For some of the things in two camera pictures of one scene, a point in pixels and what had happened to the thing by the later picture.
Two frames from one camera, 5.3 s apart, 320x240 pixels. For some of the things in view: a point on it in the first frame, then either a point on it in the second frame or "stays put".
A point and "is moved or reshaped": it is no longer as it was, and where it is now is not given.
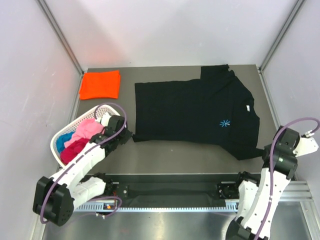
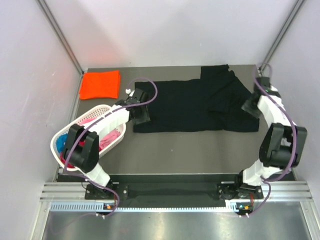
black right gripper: (265, 146) -> (246, 107)
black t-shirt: (218, 109) is moved or reshaped
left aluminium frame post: (43, 6) stays put
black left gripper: (127, 135) -> (145, 118)
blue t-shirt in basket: (63, 138) stays put
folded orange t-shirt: (100, 84) stays put
